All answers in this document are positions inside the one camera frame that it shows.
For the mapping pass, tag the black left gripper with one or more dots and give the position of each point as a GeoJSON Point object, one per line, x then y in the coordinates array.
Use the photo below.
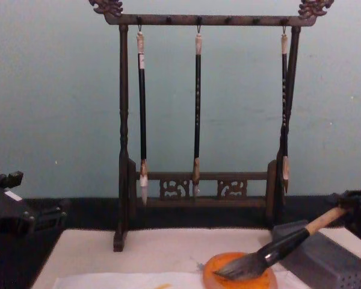
{"type": "Point", "coordinates": [6, 210]}

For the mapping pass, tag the black table cloth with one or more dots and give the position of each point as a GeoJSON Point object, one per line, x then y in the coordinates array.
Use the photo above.
{"type": "Point", "coordinates": [87, 213]}

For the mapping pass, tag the grey perforated plastic box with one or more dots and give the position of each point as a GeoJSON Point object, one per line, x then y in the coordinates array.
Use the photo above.
{"type": "Point", "coordinates": [328, 266]}

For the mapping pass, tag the white felt mat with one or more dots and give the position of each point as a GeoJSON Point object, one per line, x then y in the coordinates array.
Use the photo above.
{"type": "Point", "coordinates": [108, 256]}

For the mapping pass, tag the thin black brush with writing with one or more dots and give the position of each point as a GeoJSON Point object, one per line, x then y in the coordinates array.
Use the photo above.
{"type": "Point", "coordinates": [284, 99]}

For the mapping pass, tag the white paper sheet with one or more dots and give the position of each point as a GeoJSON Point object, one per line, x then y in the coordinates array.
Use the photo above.
{"type": "Point", "coordinates": [123, 281]}

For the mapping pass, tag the black brush with white label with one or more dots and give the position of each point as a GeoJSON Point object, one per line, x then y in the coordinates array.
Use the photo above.
{"type": "Point", "coordinates": [142, 120]}

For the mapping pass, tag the round orange ink dish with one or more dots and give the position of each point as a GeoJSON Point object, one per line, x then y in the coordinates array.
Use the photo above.
{"type": "Point", "coordinates": [211, 268]}

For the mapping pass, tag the black brush with brown tip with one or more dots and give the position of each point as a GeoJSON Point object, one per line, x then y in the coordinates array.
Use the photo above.
{"type": "Point", "coordinates": [197, 105]}

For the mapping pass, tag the dark carved wooden brush rack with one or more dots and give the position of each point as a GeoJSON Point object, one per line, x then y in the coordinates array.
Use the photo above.
{"type": "Point", "coordinates": [198, 20]}

